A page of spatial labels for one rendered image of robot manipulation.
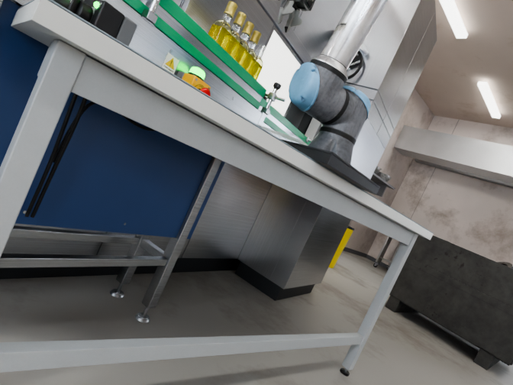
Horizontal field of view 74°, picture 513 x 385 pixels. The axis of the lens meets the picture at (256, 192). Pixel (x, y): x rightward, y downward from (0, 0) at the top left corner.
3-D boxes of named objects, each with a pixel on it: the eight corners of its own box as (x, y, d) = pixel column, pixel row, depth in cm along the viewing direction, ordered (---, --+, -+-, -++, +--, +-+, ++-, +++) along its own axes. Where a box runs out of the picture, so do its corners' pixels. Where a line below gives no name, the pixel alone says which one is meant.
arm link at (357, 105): (364, 144, 103) (382, 104, 103) (335, 124, 96) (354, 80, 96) (337, 141, 113) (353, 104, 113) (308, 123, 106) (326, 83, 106)
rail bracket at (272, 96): (245, 108, 139) (258, 79, 139) (279, 118, 131) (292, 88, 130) (241, 105, 137) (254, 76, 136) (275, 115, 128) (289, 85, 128)
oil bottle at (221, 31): (199, 80, 124) (224, 25, 123) (210, 83, 121) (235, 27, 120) (189, 72, 119) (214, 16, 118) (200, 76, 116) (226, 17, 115)
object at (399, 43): (340, 134, 278) (388, 32, 274) (385, 149, 259) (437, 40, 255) (311, 98, 218) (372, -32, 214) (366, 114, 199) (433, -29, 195)
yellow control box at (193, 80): (184, 105, 99) (194, 81, 99) (201, 111, 95) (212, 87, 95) (166, 95, 93) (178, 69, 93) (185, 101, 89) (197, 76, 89)
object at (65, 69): (350, 376, 156) (419, 235, 153) (-127, 476, 52) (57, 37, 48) (334, 362, 163) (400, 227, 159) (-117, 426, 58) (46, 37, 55)
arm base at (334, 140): (358, 178, 103) (371, 147, 103) (326, 158, 94) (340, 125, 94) (324, 169, 115) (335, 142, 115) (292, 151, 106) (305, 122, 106)
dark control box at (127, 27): (101, 56, 75) (117, 20, 75) (122, 63, 71) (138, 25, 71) (66, 34, 68) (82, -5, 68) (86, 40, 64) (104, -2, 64)
